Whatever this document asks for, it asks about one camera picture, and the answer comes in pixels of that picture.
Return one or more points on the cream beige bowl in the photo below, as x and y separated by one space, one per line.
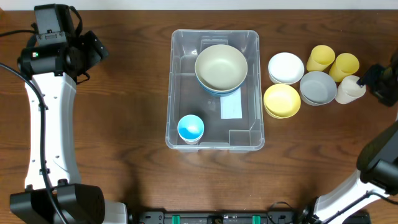
221 67

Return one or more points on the yellow cup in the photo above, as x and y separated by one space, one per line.
345 64
320 58

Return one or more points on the white small bowl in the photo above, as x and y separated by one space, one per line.
285 68

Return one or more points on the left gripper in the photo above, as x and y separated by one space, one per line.
97 50

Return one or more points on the pink cup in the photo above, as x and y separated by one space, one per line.
191 142

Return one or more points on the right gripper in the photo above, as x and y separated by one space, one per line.
388 99

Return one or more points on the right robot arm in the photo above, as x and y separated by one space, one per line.
375 176

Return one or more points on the clear plastic storage container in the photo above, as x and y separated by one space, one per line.
186 96

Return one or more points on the cream white cup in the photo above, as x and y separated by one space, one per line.
348 90

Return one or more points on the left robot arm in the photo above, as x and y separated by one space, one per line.
55 56

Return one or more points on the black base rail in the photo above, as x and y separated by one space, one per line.
284 215

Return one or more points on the yellow small bowl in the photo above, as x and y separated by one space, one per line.
281 101

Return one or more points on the light blue cup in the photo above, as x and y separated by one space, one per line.
191 127

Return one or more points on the grey small bowl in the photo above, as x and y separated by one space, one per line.
317 88

